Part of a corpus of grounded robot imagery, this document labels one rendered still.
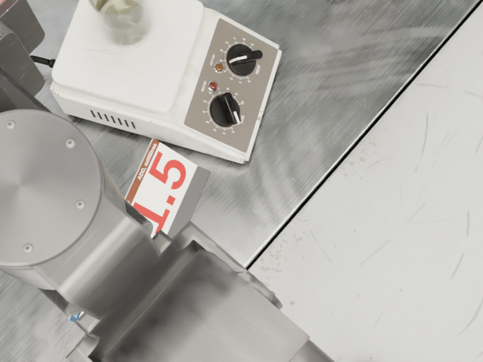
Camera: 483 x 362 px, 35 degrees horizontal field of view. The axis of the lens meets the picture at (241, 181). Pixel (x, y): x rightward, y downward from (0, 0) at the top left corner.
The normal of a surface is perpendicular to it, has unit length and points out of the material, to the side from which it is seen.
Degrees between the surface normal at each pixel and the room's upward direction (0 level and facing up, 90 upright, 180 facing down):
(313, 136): 0
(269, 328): 1
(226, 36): 30
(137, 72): 0
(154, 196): 40
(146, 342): 35
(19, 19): 89
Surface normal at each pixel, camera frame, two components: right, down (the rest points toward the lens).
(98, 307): 0.75, 0.63
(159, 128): -0.29, 0.92
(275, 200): 0.00, -0.26
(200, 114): 0.48, -0.09
